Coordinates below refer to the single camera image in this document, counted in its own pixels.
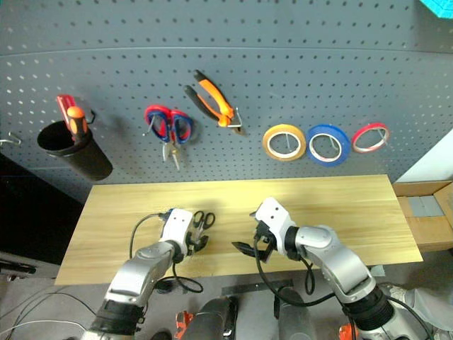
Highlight small black scissors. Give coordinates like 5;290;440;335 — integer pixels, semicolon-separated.
192;210;217;237

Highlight blue tape roll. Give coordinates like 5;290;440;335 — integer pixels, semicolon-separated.
305;123;352;168

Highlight dark rounded robot part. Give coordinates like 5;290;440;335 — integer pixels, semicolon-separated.
183;295;239;340

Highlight silver square pliers hook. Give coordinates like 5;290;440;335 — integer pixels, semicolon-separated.
225;106;244;129

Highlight silver empty pegboard hook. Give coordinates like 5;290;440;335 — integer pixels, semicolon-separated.
0;131;23;147

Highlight red and blue scissors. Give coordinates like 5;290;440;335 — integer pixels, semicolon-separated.
142;103;195;171

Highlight orange and black pliers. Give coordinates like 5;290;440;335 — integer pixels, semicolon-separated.
183;69;247;137

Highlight grey perforated metal pegboard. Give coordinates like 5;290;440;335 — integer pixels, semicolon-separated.
0;0;453;205

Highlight black floor cable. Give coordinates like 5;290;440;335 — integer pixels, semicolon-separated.
0;285;97;322

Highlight thin red tape roll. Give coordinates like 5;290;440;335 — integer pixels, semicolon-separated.
350;122;391;155

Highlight black metal table bracket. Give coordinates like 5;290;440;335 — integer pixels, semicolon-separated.
221;278;295;296

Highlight black cabinet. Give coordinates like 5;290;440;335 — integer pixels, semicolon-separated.
0;151;85;266

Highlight grey fabric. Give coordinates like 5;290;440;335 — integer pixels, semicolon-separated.
388;283;453;340

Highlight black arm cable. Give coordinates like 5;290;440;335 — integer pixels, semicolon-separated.
129;211;205;295
253;240;336;307

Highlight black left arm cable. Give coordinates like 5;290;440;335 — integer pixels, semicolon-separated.
129;211;205;295

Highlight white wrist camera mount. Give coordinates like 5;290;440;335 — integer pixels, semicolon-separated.
159;208;195;254
254;196;299;256

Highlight brown cardboard box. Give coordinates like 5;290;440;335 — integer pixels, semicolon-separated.
392;180;453;254

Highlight black plastic tool cup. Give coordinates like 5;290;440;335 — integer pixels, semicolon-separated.
36;120;115;183

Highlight teal plastic object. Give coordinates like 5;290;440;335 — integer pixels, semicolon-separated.
418;0;453;21

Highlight orange red robot part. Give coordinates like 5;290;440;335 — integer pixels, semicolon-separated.
338;323;359;340
174;310;195;340

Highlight yellow tape roll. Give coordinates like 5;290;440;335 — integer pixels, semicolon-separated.
261;123;307;163

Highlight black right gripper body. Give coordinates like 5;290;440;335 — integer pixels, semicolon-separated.
253;220;277;255

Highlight red utility knife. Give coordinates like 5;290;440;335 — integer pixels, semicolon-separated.
56;93;77;129

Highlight orange black handled screwdriver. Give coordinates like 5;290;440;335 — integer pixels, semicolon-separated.
67;106;90;145

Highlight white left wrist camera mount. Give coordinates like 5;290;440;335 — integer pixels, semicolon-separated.
159;208;195;254

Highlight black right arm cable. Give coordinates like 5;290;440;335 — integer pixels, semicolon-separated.
253;240;336;307

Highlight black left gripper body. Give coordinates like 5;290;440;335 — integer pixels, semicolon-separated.
185;228;199;256

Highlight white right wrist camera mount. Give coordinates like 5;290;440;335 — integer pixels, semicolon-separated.
254;196;299;256

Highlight white floor cable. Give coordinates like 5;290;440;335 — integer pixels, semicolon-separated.
0;318;93;337

